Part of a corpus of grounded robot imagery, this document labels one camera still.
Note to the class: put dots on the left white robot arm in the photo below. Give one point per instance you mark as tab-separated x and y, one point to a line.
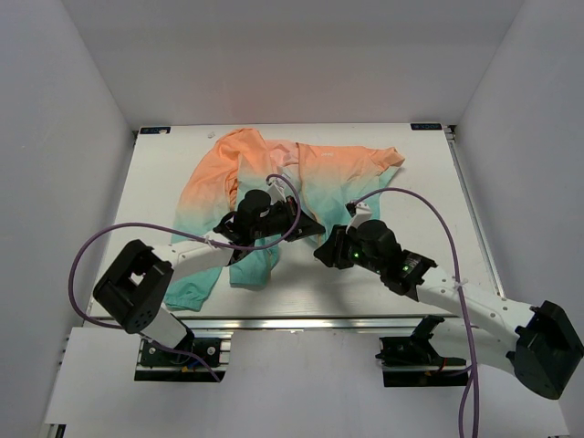
133	287

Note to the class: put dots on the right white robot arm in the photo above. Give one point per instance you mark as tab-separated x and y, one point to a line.
537	344

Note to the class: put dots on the right blue corner label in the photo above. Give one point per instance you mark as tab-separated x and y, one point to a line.
426	126

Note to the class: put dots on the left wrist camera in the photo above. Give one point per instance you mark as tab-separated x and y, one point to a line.
276	188

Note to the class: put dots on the left blue corner label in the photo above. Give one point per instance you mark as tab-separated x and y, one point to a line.
158	130

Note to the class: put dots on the orange and teal jacket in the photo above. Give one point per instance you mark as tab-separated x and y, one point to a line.
326	178

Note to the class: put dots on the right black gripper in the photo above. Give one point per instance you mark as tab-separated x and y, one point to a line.
332	252

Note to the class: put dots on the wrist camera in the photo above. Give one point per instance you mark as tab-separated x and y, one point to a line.
276	188
359	214

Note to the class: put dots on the white front panel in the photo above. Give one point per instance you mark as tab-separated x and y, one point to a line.
277	384

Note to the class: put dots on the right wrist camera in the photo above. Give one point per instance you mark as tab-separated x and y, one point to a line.
359	214

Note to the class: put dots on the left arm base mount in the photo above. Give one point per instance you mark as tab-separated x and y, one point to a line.
203	358

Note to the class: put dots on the blue corner label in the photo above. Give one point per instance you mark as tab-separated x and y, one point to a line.
158	130
426	126

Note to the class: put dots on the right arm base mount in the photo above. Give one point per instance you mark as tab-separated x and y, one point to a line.
408	362

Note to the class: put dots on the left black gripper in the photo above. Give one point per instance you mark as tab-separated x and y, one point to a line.
305	227

